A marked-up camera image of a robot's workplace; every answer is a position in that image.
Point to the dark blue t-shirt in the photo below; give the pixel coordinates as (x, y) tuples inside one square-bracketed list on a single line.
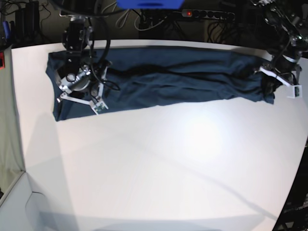
[(157, 76)]

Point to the black power strip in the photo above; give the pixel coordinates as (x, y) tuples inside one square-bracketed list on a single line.
[(207, 14)]

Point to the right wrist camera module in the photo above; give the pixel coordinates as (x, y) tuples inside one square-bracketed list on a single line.
[(96, 106)]

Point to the blue plastic box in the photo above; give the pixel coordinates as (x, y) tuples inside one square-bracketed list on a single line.
[(150, 4)]

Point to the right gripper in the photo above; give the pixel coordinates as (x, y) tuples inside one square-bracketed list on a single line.
[(84, 81)]

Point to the green cloth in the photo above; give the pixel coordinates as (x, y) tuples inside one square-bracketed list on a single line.
[(11, 154)]

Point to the light grey storage bin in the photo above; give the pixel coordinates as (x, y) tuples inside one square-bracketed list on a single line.
[(24, 209)]

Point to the red box at edge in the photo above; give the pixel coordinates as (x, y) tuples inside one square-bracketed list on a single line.
[(2, 60)]

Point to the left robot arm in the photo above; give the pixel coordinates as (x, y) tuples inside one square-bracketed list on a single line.
[(287, 17)]

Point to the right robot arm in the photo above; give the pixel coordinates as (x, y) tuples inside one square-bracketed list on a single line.
[(79, 38)]

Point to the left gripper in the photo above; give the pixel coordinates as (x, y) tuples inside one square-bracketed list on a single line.
[(282, 64)]

